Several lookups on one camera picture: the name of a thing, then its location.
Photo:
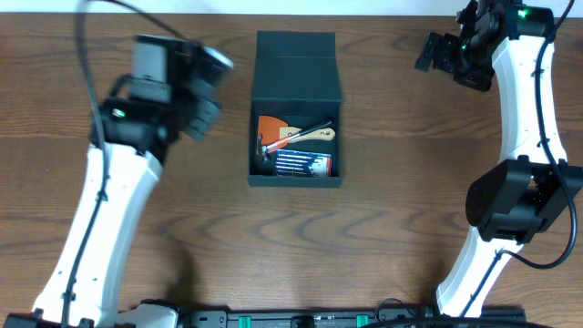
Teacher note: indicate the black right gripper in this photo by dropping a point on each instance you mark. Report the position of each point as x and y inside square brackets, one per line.
[479, 80]

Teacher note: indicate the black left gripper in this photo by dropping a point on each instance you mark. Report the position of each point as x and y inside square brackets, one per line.
[200, 118]

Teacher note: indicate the orange scraper wooden handle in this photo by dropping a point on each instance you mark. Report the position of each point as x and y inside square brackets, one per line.
[271, 129]

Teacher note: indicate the small hammer black red handle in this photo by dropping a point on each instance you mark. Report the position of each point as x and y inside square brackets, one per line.
[265, 151]

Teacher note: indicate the dark green gift box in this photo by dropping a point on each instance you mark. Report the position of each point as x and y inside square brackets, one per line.
[296, 79]

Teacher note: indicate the blue drill bit set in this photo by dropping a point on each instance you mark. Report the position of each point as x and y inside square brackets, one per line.
[303, 164]

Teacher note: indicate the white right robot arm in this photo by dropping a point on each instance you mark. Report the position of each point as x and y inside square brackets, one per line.
[508, 45]

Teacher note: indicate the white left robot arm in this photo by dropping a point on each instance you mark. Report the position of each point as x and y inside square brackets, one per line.
[129, 142]

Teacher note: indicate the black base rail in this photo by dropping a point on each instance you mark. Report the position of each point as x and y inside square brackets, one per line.
[388, 313]

